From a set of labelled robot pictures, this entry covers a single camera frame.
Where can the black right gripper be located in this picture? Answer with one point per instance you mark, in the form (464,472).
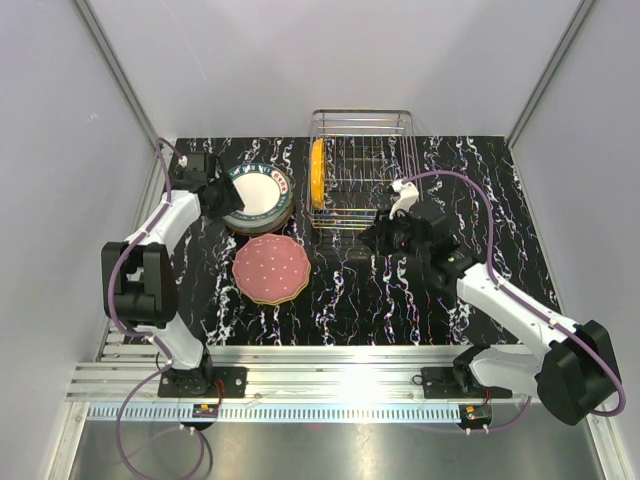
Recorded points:
(376,237)

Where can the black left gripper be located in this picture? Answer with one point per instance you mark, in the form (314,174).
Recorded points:
(231,200)

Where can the white plate green lettered rim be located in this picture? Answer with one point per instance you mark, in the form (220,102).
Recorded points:
(264,190)

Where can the pink polka dot plate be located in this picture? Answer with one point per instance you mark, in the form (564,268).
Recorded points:
(268,252)

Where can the yellow polka dot plate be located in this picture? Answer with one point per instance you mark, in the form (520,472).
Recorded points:
(317,174)

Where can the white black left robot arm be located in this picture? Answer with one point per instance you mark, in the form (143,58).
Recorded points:
(140,292)

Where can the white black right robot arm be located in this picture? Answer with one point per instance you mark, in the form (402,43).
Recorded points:
(570,367)

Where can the stack of round plates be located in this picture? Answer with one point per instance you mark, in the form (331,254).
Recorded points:
(256,227)

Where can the lime green polka dot plate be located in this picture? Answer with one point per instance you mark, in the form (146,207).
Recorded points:
(275,286)

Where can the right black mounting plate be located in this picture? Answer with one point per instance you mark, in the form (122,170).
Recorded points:
(440,383)

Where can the black mounting plate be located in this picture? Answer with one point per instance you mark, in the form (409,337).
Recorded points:
(230,381)
(440,383)

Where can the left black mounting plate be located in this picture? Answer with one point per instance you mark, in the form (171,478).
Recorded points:
(230,381)

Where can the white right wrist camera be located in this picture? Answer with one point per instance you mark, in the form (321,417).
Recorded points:
(407,195)

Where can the left aluminium frame post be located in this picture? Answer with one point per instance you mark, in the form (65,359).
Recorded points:
(100,39)

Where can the aluminium frame post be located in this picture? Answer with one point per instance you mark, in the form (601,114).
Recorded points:
(100,39)
(560,53)

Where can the metal wire dish rack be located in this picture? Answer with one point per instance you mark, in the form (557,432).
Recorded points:
(366,150)

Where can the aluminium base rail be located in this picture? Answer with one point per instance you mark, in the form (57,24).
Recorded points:
(275,374)

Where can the white slotted cable duct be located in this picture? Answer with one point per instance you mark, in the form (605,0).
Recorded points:
(277,413)

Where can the right aluminium frame post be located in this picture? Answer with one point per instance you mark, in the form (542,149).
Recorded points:
(560,53)

